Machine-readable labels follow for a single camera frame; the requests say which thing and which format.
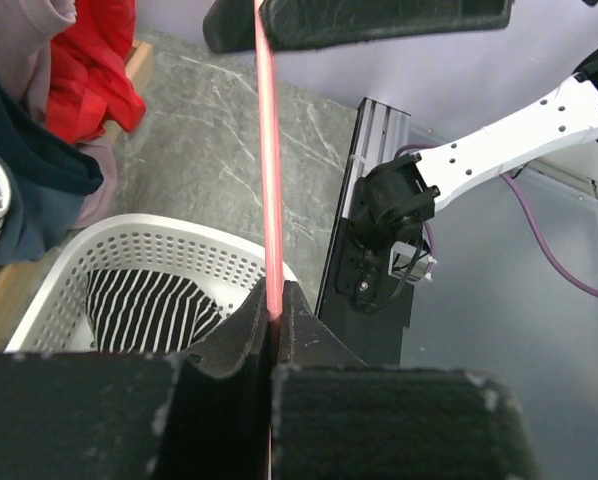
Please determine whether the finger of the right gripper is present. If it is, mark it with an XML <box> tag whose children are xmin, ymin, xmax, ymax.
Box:
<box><xmin>258</xmin><ymin>0</ymin><xmax>513</xmax><ymax>50</ymax></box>
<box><xmin>202</xmin><ymin>0</ymin><xmax>263</xmax><ymax>53</ymax></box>

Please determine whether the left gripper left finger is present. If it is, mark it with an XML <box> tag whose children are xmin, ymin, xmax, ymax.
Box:
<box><xmin>153</xmin><ymin>281</ymin><xmax>269</xmax><ymax>479</ymax></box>

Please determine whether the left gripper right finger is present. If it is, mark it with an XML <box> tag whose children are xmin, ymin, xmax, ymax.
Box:
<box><xmin>271</xmin><ymin>281</ymin><xmax>537</xmax><ymax>479</ymax></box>

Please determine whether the black striped tank top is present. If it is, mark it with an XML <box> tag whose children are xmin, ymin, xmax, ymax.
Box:
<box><xmin>85</xmin><ymin>269</ymin><xmax>224</xmax><ymax>353</ymax></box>

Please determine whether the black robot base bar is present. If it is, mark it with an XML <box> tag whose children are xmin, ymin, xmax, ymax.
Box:
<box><xmin>316</xmin><ymin>98</ymin><xmax>438</xmax><ymax>365</ymax></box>

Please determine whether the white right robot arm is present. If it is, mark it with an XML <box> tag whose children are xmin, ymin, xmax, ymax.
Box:
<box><xmin>203</xmin><ymin>1</ymin><xmax>598</xmax><ymax>253</ymax></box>

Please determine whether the red tank top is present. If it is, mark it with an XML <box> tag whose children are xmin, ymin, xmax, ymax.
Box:
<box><xmin>46</xmin><ymin>0</ymin><xmax>146</xmax><ymax>145</ymax></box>

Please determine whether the mauve tank top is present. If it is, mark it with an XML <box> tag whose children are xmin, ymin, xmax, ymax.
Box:
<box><xmin>0</xmin><ymin>1</ymin><xmax>117</xmax><ymax>229</ymax></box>

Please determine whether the navy blue tank top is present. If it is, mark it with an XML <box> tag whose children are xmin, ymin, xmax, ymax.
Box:
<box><xmin>0</xmin><ymin>87</ymin><xmax>103</xmax><ymax>266</ymax></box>

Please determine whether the white perforated plastic basket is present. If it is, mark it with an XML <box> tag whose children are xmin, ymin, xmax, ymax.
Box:
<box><xmin>3</xmin><ymin>213</ymin><xmax>300</xmax><ymax>355</ymax></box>

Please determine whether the wooden clothes rack centre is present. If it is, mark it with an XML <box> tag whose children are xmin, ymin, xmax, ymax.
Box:
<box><xmin>0</xmin><ymin>39</ymin><xmax>155</xmax><ymax>346</ymax></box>

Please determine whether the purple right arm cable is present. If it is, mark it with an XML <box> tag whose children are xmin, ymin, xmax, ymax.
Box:
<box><xmin>403</xmin><ymin>142</ymin><xmax>598</xmax><ymax>306</ymax></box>

